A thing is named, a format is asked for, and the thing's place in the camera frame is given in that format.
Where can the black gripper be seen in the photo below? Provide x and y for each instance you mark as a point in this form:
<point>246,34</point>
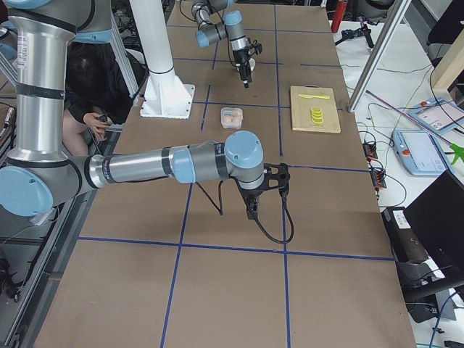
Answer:
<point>241,58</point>
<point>249,195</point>

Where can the clear plastic egg box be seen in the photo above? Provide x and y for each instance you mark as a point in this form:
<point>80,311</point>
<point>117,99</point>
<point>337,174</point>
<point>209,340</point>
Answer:
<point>234,112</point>

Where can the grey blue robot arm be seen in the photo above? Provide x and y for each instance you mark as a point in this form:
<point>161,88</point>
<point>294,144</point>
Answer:
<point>40,175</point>
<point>230,27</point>

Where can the white round bowl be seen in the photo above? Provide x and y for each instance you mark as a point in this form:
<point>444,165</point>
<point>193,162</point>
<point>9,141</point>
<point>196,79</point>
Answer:
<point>252,64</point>

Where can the yellow plastic knife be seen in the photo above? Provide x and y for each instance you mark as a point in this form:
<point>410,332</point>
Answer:
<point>312,96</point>

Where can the bamboo cutting board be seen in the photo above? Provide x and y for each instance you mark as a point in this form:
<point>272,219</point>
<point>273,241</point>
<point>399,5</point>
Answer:
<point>301,114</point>

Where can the black tripod rod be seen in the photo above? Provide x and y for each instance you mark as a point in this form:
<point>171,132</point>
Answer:
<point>362,31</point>

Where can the red cylinder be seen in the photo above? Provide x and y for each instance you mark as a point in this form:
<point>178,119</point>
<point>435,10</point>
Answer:
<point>338,15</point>

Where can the orange black adapter near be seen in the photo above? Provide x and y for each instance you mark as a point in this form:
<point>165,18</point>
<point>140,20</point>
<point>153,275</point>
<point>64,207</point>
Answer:
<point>378,178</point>

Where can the orange black adapter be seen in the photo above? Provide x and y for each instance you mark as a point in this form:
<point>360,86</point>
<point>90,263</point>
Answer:
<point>369,151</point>
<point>378,178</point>

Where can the orange black adapter far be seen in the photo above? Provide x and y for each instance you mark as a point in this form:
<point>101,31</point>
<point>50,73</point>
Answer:
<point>369,151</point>

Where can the person in black jacket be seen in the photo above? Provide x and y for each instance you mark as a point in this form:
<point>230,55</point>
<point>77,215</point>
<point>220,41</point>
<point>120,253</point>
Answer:
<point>96,95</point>

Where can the black computer tower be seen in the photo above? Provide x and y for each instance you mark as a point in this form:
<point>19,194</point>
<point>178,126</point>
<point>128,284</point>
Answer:
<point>404,242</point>

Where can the near blue teach pendant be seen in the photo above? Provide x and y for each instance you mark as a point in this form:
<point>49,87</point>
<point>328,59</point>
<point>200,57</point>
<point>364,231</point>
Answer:
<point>419,153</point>

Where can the blue teach pendant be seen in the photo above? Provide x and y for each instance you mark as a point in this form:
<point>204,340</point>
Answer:
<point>440,115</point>
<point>419,153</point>

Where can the black monitor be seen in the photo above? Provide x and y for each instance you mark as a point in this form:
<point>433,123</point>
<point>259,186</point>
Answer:
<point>436,218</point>

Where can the far blue teach pendant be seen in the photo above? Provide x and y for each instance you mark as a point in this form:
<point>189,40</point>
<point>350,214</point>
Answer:
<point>440,115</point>

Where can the grabber reach stick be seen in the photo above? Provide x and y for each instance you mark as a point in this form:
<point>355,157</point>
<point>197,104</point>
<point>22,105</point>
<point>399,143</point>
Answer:
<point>457,150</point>

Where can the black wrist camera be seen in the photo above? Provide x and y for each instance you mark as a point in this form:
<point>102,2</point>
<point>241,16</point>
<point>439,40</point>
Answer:
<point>277,176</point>
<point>255,48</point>

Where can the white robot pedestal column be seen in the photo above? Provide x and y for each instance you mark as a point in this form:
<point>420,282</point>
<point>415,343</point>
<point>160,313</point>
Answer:
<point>165,95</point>

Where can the aluminium frame post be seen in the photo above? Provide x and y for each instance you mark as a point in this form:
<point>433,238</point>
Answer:
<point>394,18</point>

